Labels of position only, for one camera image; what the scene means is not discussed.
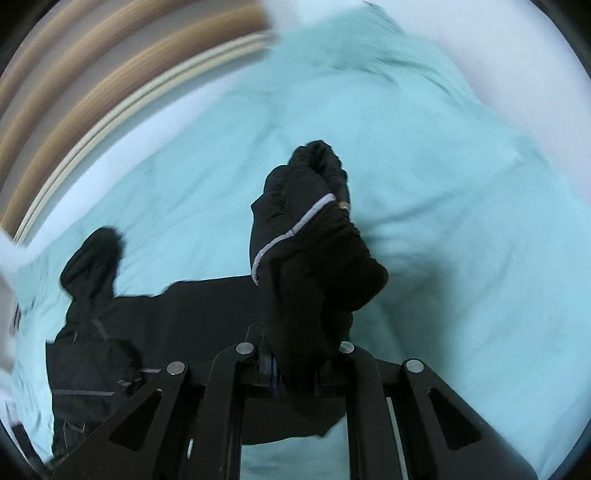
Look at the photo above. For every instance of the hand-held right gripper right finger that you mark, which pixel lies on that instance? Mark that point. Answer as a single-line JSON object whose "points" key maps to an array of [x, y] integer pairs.
{"points": [[360, 381]]}

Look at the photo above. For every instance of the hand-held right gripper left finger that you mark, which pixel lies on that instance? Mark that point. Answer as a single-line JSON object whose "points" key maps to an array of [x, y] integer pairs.
{"points": [[273, 374]]}

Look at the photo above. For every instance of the black jacket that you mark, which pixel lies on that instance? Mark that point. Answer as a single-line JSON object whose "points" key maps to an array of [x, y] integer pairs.
{"points": [[304, 258]]}

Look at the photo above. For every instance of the teal blanket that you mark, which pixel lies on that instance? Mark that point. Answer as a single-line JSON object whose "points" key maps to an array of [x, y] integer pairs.
{"points": [[438, 207]]}

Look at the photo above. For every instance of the wooden slatted headboard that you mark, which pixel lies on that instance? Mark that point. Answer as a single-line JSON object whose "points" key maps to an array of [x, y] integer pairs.
{"points": [[92, 74]]}

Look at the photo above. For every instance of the white bed sheet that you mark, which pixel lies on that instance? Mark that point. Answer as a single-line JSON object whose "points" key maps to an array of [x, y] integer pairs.
{"points": [[521, 55]]}

